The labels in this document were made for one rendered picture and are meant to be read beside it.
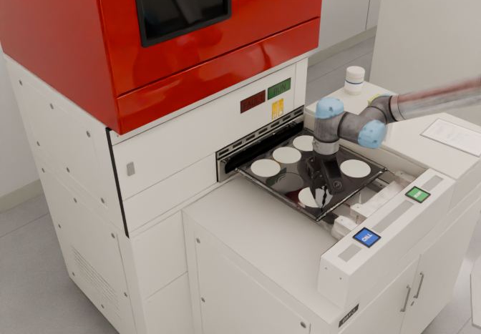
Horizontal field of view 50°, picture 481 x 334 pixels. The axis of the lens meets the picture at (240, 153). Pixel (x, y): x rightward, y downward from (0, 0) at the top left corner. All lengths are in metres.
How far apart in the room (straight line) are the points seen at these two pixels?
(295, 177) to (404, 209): 0.38
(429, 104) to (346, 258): 0.45
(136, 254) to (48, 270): 1.15
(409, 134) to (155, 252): 0.97
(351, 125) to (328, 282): 0.42
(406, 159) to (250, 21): 0.69
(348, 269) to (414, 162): 0.56
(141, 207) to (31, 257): 1.38
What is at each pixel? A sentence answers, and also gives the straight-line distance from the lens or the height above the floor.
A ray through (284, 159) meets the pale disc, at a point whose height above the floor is 0.90.
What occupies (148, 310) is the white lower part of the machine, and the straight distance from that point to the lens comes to 1.93.
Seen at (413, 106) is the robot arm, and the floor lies 1.27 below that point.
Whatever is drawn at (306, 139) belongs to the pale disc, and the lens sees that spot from 1.92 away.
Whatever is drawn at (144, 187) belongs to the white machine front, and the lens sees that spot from 1.58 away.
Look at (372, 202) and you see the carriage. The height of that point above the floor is 0.88.
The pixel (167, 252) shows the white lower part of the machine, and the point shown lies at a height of 0.67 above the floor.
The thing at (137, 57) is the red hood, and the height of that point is 1.42.
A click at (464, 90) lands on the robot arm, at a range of 1.38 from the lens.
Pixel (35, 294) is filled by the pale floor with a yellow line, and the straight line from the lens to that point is 2.73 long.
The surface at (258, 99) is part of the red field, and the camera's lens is 1.76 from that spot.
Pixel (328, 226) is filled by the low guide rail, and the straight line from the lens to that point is 1.65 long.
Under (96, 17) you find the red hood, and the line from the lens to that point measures 1.25.
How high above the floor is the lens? 1.96
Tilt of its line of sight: 35 degrees down
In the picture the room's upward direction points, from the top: 1 degrees counter-clockwise
